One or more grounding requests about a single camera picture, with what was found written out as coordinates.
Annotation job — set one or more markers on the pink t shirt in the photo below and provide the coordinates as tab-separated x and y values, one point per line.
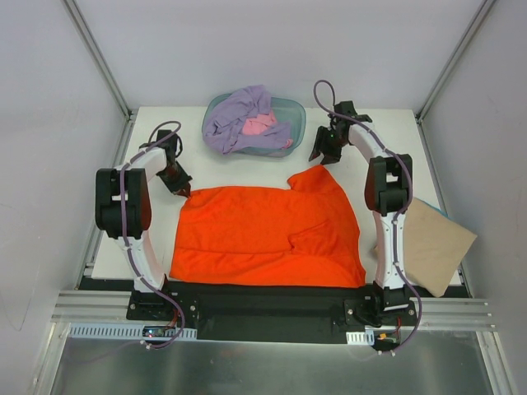
266	132

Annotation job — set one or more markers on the lilac t shirt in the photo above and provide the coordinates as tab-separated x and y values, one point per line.
222	130

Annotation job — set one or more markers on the right aluminium frame post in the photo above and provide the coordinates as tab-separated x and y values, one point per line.
470	32

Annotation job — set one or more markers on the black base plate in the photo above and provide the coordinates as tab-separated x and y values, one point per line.
271	314

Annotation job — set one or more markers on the teal cloth under cardboard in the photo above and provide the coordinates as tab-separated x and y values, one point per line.
437	209

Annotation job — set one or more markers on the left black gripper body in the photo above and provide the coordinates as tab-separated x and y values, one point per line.
177	182

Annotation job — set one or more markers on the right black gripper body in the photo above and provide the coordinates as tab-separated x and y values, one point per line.
325	145

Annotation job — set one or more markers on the front aluminium rail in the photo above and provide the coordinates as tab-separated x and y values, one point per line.
443	314

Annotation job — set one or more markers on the aluminium frame post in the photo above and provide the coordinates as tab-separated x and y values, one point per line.
470	32
83	29

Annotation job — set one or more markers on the right slotted cable duct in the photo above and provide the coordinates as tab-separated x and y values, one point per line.
365	338

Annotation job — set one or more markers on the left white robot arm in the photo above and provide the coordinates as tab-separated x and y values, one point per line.
123	208

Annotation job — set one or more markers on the orange t shirt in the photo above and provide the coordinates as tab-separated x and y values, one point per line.
305	235

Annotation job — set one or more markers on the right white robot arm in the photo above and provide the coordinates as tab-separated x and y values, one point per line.
388	189

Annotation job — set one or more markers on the teal plastic basket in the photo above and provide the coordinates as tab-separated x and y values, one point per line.
285	110

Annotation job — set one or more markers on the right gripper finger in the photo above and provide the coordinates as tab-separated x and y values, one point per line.
320	143
331	158

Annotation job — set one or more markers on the brown cardboard sheet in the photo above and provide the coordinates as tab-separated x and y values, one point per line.
422	244

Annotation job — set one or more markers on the left slotted cable duct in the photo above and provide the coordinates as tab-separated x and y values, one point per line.
109	331

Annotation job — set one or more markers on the left aluminium frame post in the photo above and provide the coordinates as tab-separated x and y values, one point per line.
83	29

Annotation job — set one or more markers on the slotted cable duct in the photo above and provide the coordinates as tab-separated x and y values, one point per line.
109	331
365	338

